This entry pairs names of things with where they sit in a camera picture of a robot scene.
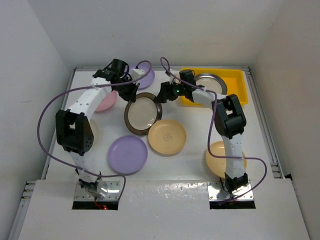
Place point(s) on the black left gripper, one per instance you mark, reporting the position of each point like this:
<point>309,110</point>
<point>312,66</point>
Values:
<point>131,96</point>

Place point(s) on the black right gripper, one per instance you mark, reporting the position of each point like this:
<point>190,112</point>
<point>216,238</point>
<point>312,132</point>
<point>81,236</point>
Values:
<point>166,93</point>

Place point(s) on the pink plastic bear plate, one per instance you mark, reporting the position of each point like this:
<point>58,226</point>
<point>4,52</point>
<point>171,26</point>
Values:
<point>107,102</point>

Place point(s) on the lilac plastic plate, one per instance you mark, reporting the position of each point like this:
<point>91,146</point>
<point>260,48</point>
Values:
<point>127,155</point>
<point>149,79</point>

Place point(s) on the orange plastic plate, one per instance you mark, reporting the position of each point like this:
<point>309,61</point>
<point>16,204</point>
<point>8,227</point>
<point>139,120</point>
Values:
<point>167,137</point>
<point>216,157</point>

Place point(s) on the cream plastic plate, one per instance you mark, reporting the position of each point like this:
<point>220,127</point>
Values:
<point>95,130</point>

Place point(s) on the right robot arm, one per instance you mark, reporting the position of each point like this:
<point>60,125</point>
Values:
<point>229,121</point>

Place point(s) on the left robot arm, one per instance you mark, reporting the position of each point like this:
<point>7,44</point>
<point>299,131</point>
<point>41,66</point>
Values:
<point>73,129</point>

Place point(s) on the yellow plastic bin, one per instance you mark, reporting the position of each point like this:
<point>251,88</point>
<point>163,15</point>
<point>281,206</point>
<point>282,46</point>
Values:
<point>233,78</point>

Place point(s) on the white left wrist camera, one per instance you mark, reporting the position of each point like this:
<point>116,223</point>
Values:
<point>137,74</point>

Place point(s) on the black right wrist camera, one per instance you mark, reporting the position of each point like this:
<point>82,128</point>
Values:
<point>187,75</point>

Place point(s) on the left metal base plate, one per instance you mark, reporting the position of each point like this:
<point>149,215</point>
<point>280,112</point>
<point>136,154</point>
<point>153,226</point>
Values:
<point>110,191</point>

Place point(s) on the metal base plate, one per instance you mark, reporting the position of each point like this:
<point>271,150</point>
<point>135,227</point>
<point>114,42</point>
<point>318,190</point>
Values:
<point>110,191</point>
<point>217,192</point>

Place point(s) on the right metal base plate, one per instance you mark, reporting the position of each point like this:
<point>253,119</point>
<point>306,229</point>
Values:
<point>217,192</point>

